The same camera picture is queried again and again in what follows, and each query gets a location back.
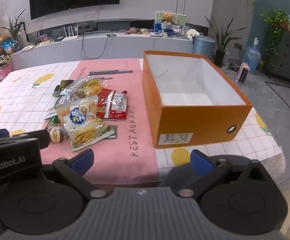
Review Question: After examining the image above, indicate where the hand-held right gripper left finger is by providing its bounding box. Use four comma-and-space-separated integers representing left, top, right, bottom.
52, 148, 108, 202

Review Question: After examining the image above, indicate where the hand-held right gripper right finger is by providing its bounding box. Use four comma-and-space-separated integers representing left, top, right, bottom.
177, 149, 270, 198

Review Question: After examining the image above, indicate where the small round biscuit packet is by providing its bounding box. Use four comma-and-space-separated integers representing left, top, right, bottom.
48, 128, 66, 144

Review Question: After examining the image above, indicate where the orange cardboard box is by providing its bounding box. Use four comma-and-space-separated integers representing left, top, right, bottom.
142, 51, 253, 149

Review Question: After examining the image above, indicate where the red snack packet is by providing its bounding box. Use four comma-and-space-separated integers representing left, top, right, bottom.
95, 89, 128, 121

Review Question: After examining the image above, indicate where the yellow waffle packet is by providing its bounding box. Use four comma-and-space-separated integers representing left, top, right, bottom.
71, 76, 113, 97

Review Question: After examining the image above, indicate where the small green snack packet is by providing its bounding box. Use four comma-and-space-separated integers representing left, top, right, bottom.
44, 115, 63, 130

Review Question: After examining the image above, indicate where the green yellow chip packet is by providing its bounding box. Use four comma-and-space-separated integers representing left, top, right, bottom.
67, 118, 115, 152

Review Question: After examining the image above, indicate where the white biscuit packet blue label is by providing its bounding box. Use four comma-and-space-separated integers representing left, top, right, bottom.
54, 96, 103, 133

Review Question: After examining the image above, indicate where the pink placemat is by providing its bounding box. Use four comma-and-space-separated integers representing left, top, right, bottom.
38, 58, 161, 185

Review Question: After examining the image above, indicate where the dark green snack packet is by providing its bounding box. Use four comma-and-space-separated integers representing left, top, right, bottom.
57, 79, 74, 91

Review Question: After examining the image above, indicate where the pink box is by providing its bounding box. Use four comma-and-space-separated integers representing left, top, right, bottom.
0, 64, 13, 82

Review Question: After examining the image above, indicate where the pink space heater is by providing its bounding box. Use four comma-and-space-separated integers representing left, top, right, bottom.
235, 62, 251, 84

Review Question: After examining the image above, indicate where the long-leaf plant glass vase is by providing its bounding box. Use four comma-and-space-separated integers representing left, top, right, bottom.
1, 9, 27, 51

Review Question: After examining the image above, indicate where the white router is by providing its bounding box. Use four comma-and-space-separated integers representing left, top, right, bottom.
61, 24, 81, 42

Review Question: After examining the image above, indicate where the grey trash bin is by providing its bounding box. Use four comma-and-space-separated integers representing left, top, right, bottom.
192, 35, 216, 62

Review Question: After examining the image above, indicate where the blue water bottle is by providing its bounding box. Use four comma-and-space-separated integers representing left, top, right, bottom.
244, 45, 262, 73

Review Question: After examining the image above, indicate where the long-leaf potted plant dark pot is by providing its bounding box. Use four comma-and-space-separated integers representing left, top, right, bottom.
204, 15, 246, 68

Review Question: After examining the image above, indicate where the white television bench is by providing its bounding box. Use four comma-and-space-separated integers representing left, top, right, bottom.
10, 31, 195, 71

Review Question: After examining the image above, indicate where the white mask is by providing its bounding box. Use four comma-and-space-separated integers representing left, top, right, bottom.
186, 28, 200, 41

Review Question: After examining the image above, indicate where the grey cabinet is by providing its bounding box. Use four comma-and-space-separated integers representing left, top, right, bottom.
269, 28, 290, 82

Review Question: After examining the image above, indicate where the pile of wrapped sweets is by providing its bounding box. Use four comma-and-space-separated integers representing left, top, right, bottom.
125, 27, 150, 35

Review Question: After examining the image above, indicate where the green picture card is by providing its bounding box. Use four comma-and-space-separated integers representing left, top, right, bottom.
155, 11, 187, 27

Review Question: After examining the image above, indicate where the brown teddy bear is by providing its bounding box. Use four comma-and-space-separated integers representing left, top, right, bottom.
160, 12, 174, 25

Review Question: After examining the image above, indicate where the ivy plant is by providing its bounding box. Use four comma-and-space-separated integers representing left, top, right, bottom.
259, 9, 290, 66

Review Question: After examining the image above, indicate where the black cable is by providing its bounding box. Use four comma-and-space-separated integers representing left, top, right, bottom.
81, 33, 117, 61

